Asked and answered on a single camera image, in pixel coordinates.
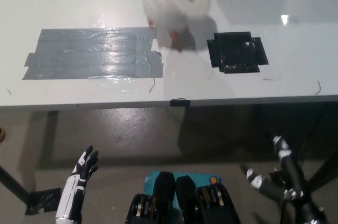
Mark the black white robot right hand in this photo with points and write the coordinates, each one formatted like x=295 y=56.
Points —
x=293 y=173

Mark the person's bare hand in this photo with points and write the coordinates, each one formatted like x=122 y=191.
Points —
x=177 y=39

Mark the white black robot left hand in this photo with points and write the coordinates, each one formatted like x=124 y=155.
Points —
x=75 y=187

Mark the black teal robot torso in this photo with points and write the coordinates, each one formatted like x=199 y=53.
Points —
x=185 y=203

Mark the black floor tape patch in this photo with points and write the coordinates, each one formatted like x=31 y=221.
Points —
x=43 y=200
x=276 y=177

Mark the black tape square patch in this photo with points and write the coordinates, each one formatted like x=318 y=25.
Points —
x=235 y=52

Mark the grey upright table leg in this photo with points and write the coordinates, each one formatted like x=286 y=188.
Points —
x=52 y=131

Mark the small black tape strip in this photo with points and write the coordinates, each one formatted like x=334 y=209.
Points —
x=180 y=102

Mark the brown round object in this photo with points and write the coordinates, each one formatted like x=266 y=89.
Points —
x=2 y=134

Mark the grey duct tape patch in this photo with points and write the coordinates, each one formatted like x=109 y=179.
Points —
x=92 y=55

